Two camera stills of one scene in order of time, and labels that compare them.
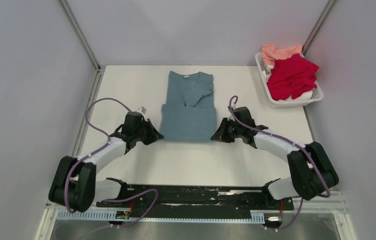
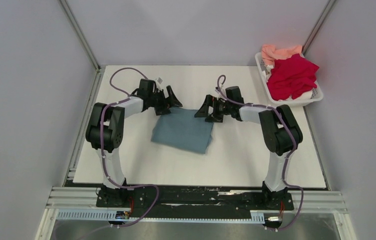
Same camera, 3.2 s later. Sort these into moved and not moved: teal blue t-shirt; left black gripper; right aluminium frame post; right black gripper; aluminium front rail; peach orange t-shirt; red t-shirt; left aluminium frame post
Moved: teal blue t-shirt; right black gripper; left black gripper
Not moved: red t-shirt; aluminium front rail; right aluminium frame post; peach orange t-shirt; left aluminium frame post
